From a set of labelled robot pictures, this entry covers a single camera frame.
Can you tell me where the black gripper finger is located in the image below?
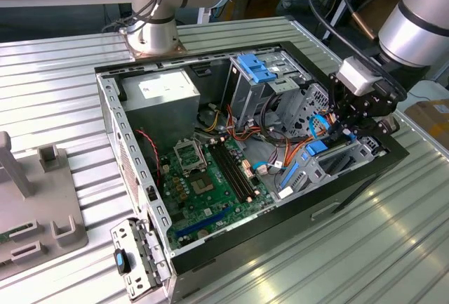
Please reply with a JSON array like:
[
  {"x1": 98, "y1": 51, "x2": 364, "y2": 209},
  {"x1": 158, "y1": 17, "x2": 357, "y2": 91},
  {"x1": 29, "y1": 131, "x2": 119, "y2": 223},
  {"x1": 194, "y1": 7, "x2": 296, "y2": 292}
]
[
  {"x1": 342, "y1": 117, "x2": 401, "y2": 143},
  {"x1": 328, "y1": 72, "x2": 349, "y2": 143}
]

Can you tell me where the hard disk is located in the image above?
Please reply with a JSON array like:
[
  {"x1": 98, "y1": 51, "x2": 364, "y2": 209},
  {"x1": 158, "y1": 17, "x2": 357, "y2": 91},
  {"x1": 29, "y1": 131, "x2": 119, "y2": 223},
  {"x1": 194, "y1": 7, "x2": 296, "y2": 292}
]
[{"x1": 279, "y1": 128, "x2": 358, "y2": 192}]

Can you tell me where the orange power wire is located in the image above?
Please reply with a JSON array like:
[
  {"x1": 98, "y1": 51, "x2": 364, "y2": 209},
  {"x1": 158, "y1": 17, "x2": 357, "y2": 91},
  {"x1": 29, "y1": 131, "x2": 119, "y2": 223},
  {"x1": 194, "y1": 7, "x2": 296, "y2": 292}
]
[{"x1": 286, "y1": 109, "x2": 340, "y2": 168}]

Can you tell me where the blue data wire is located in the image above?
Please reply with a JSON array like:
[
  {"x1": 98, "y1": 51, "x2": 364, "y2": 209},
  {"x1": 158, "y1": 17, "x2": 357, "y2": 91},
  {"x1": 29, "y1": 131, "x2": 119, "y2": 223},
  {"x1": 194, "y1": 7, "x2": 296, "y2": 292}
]
[{"x1": 252, "y1": 113, "x2": 357, "y2": 176}]

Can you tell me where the grey metal disk bay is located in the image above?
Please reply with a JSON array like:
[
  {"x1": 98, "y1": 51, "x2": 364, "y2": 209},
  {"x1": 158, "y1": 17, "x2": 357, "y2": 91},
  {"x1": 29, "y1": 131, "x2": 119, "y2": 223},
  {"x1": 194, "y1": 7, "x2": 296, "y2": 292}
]
[{"x1": 276, "y1": 124, "x2": 387, "y2": 201}]

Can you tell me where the brown cardboard box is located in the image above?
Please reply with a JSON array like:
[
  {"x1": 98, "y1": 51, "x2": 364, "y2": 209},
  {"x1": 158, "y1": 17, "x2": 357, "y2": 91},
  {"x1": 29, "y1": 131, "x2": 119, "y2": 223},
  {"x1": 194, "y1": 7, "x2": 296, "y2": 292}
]
[{"x1": 404, "y1": 98, "x2": 449, "y2": 150}]

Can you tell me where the blue plastic drive latch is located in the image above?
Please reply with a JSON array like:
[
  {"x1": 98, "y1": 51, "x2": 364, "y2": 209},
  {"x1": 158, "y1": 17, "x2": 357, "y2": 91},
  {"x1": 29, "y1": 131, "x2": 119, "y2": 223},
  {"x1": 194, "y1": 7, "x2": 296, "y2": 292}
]
[{"x1": 236, "y1": 53, "x2": 279, "y2": 84}]

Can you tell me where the grey metal drive cage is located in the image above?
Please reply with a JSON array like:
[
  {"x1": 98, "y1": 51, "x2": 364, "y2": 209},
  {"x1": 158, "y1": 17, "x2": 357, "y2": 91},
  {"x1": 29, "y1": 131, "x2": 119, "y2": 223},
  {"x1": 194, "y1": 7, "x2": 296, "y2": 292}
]
[{"x1": 220, "y1": 48, "x2": 314, "y2": 133}]

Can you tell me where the white paper label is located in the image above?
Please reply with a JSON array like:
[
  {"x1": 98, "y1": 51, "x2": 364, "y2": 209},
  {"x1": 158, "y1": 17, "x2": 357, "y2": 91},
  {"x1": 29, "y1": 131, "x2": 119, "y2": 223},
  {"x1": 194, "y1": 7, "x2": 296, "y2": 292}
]
[{"x1": 276, "y1": 184, "x2": 295, "y2": 199}]

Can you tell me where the black RAM slot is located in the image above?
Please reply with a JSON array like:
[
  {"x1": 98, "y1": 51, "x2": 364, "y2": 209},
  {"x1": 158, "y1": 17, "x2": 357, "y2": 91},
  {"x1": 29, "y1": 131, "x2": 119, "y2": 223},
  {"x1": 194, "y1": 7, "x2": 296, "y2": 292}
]
[
  {"x1": 209, "y1": 144, "x2": 246, "y2": 204},
  {"x1": 213, "y1": 143, "x2": 249, "y2": 202},
  {"x1": 217, "y1": 141, "x2": 253, "y2": 200},
  {"x1": 221, "y1": 140, "x2": 257, "y2": 198}
]

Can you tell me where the CPU socket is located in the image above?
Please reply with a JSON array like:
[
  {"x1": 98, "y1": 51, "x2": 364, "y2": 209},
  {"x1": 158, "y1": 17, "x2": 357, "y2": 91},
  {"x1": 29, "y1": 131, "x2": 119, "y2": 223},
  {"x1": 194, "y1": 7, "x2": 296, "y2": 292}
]
[{"x1": 173, "y1": 138, "x2": 208, "y2": 176}]

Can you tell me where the square dark chipset chip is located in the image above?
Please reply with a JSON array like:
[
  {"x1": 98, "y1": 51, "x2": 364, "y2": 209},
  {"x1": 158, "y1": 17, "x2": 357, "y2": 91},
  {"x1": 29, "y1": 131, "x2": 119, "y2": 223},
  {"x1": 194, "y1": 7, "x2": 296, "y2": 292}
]
[{"x1": 191, "y1": 173, "x2": 215, "y2": 194}]

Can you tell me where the black open PC case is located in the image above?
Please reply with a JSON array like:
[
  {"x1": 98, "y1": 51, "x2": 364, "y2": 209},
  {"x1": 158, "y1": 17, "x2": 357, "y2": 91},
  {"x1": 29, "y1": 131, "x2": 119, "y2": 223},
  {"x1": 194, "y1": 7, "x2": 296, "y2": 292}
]
[{"x1": 93, "y1": 39, "x2": 410, "y2": 298}]

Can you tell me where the green motherboard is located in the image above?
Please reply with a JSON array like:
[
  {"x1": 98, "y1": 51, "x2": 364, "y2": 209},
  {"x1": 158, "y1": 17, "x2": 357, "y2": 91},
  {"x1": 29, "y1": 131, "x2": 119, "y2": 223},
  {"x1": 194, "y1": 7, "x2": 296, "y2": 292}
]
[{"x1": 159, "y1": 135, "x2": 278, "y2": 249}]

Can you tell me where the grey power supply unit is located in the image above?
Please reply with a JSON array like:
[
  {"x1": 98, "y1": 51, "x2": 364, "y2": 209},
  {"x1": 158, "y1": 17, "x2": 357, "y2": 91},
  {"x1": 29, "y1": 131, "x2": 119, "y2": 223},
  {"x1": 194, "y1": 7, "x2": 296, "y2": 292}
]
[{"x1": 118, "y1": 70, "x2": 201, "y2": 156}]

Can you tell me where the blue expansion slot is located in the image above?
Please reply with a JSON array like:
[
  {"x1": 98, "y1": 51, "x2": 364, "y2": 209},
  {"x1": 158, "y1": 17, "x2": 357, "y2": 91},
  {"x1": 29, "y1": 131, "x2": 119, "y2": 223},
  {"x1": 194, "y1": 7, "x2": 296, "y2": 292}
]
[{"x1": 174, "y1": 206, "x2": 232, "y2": 239}]

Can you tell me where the grey metal slot retainer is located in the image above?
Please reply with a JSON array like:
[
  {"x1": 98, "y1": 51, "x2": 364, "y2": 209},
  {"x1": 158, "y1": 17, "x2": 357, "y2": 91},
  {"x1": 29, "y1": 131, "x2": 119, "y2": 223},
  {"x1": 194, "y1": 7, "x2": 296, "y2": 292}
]
[{"x1": 110, "y1": 216, "x2": 173, "y2": 300}]

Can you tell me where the black blue latch tab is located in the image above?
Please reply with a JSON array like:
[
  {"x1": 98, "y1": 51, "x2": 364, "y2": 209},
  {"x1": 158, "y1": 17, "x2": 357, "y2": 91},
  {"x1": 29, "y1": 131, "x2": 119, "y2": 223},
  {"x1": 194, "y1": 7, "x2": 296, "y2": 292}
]
[{"x1": 114, "y1": 247, "x2": 133, "y2": 277}]

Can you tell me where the grey parts rack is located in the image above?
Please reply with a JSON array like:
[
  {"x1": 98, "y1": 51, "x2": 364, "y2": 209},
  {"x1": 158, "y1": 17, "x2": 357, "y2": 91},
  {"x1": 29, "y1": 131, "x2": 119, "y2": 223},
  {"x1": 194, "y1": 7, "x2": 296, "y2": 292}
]
[{"x1": 0, "y1": 131, "x2": 89, "y2": 279}]

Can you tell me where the green RAM stick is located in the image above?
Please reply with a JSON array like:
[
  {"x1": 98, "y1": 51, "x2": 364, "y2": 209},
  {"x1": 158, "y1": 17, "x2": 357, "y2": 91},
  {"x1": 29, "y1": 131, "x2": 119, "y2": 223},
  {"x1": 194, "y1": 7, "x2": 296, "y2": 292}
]
[{"x1": 0, "y1": 225, "x2": 29, "y2": 245}]

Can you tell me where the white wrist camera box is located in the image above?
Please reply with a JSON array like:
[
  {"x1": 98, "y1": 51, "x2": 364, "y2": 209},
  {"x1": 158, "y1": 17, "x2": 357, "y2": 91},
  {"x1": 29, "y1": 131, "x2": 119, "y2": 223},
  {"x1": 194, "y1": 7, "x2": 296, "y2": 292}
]
[{"x1": 337, "y1": 56, "x2": 377, "y2": 97}]

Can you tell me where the thick black cable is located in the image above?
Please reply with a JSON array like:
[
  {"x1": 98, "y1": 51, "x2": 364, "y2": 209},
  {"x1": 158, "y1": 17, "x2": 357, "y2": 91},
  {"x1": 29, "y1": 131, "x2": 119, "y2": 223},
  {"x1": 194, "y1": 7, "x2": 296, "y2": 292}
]
[{"x1": 260, "y1": 91, "x2": 294, "y2": 145}]

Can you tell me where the orange red wire bundle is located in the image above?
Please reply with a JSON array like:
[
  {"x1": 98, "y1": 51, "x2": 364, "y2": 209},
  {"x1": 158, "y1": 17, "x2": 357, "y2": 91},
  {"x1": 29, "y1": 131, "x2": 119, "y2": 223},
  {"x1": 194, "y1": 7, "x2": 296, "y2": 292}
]
[{"x1": 224, "y1": 103, "x2": 267, "y2": 143}]

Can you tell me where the red black fan wire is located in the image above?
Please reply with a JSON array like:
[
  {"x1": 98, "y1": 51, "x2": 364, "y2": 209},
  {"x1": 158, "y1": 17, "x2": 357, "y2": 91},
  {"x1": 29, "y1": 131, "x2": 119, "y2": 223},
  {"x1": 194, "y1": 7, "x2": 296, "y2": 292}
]
[{"x1": 135, "y1": 127, "x2": 163, "y2": 187}]

